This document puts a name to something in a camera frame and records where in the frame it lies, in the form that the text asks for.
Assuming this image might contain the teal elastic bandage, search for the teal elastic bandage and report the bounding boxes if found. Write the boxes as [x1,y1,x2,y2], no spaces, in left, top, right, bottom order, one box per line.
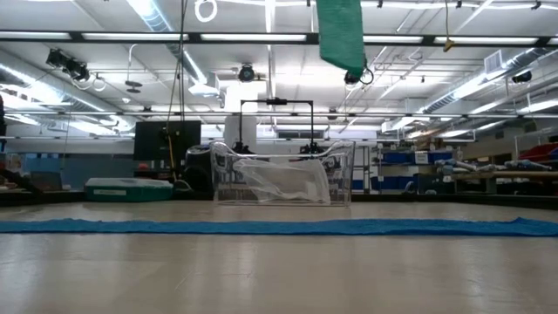
[316,0,367,79]

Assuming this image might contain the blue elastic bandage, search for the blue elastic bandage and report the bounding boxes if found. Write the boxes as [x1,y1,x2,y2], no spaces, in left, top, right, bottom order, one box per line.
[0,216,558,239]

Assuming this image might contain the teal bandage package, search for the teal bandage package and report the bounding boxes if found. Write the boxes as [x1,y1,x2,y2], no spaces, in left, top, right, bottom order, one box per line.
[84,177,174,202]

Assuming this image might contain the clear plastic bag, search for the clear plastic bag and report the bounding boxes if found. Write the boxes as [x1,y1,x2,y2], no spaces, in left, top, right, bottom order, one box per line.
[233,157,332,205]

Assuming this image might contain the clear plastic container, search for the clear plastic container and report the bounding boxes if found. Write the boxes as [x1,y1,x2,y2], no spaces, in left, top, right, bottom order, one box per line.
[209,139,357,207]

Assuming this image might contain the blue bin shelf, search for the blue bin shelf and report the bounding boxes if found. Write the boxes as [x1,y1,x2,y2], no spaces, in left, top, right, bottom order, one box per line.
[373,147,457,193]

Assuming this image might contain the white LED light strip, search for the white LED light strip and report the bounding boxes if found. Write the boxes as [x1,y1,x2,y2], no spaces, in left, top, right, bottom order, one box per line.
[363,34,425,44]
[200,33,308,44]
[81,32,189,43]
[434,36,540,46]

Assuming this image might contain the black overhead crossbar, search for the black overhead crossbar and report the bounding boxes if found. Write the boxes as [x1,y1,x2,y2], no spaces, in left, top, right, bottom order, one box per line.
[0,30,558,48]

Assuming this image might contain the black monitor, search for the black monitor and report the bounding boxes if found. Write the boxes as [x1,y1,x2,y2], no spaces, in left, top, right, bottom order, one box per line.
[133,119,202,162]

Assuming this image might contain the wooden workbench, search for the wooden workbench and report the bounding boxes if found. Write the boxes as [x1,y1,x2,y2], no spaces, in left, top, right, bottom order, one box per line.
[435,157,558,195]

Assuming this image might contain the distant black gantry frame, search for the distant black gantry frame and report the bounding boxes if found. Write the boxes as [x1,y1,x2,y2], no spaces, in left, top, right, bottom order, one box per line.
[230,98,324,154]

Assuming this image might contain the black overhead camera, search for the black overhead camera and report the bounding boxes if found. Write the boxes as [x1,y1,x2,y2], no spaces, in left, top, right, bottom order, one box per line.
[237,63,257,84]

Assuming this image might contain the black camera with cable loop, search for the black camera with cable loop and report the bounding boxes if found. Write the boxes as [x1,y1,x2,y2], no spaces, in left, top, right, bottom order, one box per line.
[343,67,375,87]

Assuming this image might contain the thin black hanging cable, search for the thin black hanging cable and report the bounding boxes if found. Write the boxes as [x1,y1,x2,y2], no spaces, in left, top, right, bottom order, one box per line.
[167,0,187,132]

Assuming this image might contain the white cable loop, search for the white cable loop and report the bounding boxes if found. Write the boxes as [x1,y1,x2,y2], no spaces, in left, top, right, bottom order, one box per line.
[194,0,218,24]

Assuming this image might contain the silver ventilation duct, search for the silver ventilation duct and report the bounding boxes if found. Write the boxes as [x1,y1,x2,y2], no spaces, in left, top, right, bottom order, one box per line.
[420,45,558,115]
[126,0,210,84]

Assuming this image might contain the yellow hanging power cord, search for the yellow hanging power cord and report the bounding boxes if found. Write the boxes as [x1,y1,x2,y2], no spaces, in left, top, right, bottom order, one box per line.
[442,0,455,53]

